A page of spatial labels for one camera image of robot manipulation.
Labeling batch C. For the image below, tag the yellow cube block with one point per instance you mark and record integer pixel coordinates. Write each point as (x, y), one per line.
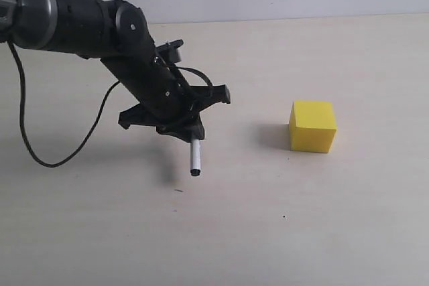
(312, 126)

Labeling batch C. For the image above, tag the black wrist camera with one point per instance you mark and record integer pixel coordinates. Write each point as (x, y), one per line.
(169, 51)

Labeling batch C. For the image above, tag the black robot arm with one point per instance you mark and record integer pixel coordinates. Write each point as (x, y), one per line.
(116, 33)

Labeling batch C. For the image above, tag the black and white marker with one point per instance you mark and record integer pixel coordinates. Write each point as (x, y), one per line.
(195, 157)

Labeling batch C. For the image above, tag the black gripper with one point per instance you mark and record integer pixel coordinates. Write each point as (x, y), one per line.
(165, 109)

